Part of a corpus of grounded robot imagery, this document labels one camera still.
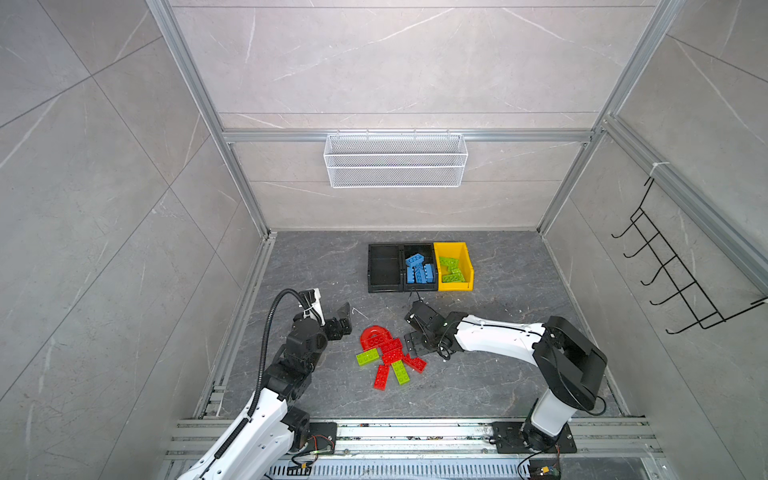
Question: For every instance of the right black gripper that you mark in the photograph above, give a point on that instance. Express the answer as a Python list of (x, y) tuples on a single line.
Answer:
[(412, 341)]

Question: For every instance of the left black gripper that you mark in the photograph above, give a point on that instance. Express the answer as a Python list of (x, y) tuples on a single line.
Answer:
[(335, 333)]

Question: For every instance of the red arch lego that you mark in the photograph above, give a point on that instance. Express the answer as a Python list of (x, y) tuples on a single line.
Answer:
[(373, 336)]

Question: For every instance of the red lego block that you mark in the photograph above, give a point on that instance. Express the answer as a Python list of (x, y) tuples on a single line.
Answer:
[(391, 351)]

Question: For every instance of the black bin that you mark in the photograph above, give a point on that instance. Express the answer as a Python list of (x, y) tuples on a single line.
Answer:
[(427, 250), (385, 273)]

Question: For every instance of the yellow plastic bin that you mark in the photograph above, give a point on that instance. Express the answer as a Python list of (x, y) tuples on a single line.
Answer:
[(460, 251)]

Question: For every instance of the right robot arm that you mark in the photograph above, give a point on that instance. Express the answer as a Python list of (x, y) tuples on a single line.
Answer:
[(571, 365)]

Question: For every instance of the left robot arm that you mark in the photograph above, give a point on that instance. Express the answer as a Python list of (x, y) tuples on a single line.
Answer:
[(270, 425)]

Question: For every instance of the small metal hex key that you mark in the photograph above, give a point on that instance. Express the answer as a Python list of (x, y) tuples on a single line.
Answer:
[(355, 310)]

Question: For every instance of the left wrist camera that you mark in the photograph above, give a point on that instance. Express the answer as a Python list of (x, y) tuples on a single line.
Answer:
[(314, 310)]

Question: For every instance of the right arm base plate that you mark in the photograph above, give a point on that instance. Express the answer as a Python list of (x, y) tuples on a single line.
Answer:
[(517, 438)]

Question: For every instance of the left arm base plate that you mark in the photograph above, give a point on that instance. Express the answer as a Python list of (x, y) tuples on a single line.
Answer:
[(316, 438)]

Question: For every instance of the white wire mesh basket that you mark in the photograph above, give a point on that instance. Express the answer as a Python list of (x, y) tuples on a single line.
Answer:
[(416, 160)]

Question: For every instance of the black wire hook rack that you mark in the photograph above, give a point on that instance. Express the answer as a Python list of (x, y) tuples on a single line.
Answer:
[(704, 312)]

